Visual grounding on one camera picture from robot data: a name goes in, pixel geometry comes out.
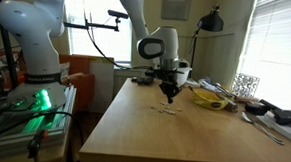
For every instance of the white cloth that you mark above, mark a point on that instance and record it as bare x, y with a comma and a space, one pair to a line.
207, 84

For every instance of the metal spoon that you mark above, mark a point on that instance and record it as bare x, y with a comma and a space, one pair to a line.
247, 117

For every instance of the black external camera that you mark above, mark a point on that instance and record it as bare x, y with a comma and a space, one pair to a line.
118, 14

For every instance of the white flat tray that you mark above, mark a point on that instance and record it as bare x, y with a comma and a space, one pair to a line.
283, 130

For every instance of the white letter tile C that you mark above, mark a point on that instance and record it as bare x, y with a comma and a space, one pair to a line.
170, 112

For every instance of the grey wall panel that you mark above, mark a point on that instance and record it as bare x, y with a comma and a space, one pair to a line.
176, 6

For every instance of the white lattice cube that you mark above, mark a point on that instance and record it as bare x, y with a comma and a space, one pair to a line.
245, 86

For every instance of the black stand pole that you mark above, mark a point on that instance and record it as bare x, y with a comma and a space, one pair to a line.
6, 40

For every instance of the black desk lamp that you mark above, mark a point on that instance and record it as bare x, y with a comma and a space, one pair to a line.
211, 23

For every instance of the black round case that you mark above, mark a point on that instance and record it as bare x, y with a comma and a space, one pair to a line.
255, 109

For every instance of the white letter tile R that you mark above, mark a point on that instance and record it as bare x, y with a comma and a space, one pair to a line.
152, 107

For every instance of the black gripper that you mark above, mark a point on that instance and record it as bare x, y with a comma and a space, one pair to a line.
169, 80

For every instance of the white window blinds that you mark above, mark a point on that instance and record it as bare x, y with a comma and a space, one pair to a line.
277, 41

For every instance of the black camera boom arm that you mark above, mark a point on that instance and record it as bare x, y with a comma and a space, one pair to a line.
88, 24

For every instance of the large black remote control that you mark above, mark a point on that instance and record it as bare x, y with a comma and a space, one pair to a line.
145, 81

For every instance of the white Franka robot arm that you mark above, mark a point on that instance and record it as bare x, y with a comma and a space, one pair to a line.
34, 41

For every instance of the white letter tile A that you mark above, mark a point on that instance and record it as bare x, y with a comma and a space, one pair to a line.
164, 104

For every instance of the white letter tile U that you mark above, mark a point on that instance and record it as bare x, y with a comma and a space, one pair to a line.
166, 110

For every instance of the white letter tile F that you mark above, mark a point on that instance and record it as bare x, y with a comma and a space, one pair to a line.
179, 109

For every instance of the white foam board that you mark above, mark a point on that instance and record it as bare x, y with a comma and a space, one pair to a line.
100, 85

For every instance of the white letter tile I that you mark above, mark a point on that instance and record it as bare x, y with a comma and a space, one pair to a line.
174, 113

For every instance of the orange box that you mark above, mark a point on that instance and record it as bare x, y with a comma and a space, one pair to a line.
81, 91

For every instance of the printed magazine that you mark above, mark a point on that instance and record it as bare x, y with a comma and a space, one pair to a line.
9, 62

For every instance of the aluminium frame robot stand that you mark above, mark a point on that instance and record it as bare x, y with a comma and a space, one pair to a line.
16, 134

